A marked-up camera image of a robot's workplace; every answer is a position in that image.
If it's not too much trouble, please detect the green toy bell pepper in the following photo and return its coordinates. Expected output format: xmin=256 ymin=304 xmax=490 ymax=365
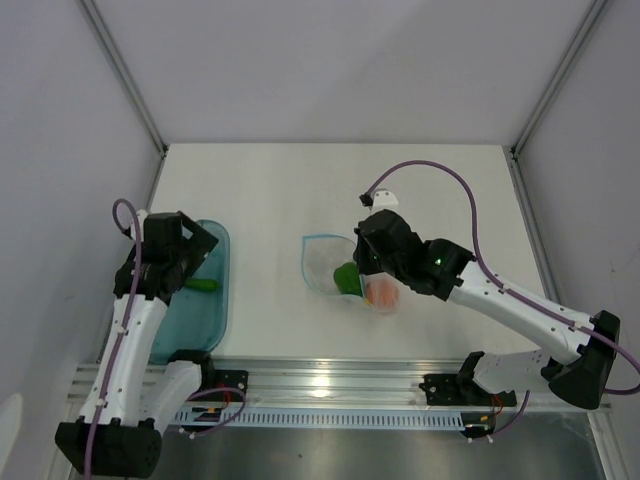
xmin=333 ymin=262 xmax=363 ymax=297

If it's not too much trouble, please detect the green toy chili pepper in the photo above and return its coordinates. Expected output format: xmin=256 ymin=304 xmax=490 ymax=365
xmin=184 ymin=278 xmax=220 ymax=293

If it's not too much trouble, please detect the orange toy fruit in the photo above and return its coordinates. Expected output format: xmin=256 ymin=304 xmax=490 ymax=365
xmin=365 ymin=278 xmax=400 ymax=313

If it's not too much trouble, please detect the clear zip top bag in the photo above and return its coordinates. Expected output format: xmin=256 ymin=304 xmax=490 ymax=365
xmin=300 ymin=234 xmax=400 ymax=315

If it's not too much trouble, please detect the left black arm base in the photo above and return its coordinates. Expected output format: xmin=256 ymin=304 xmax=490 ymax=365
xmin=189 ymin=370 xmax=249 ymax=403

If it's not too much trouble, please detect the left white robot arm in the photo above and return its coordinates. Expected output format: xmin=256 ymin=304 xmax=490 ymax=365
xmin=55 ymin=212 xmax=230 ymax=479

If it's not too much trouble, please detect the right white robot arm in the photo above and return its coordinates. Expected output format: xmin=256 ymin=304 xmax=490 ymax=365
xmin=354 ymin=209 xmax=620 ymax=410

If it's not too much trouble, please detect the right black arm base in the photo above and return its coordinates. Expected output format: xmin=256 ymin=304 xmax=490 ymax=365
xmin=418 ymin=373 xmax=517 ymax=407

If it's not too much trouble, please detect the teal plastic tray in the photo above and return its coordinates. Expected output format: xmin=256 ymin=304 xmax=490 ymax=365
xmin=149 ymin=219 xmax=231 ymax=365

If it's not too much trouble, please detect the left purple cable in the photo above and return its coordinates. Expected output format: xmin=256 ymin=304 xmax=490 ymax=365
xmin=79 ymin=198 xmax=146 ymax=476

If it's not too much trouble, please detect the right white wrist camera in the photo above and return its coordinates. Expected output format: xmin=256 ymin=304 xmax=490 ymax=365
xmin=359 ymin=188 xmax=399 ymax=214

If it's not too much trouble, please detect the right aluminium frame post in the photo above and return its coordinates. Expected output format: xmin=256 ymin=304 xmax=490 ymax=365
xmin=507 ymin=0 xmax=612 ymax=156

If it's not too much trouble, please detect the aluminium frame post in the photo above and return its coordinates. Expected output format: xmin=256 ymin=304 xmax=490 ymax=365
xmin=76 ymin=0 xmax=168 ymax=158
xmin=507 ymin=0 xmax=612 ymax=156

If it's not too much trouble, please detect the aluminium mounting rail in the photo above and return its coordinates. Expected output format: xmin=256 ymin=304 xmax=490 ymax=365
xmin=66 ymin=355 xmax=614 ymax=414

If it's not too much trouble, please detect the white slotted cable duct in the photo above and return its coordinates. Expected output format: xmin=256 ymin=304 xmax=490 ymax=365
xmin=174 ymin=406 xmax=464 ymax=430

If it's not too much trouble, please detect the left aluminium frame post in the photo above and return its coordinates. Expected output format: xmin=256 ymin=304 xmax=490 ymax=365
xmin=76 ymin=0 xmax=168 ymax=158

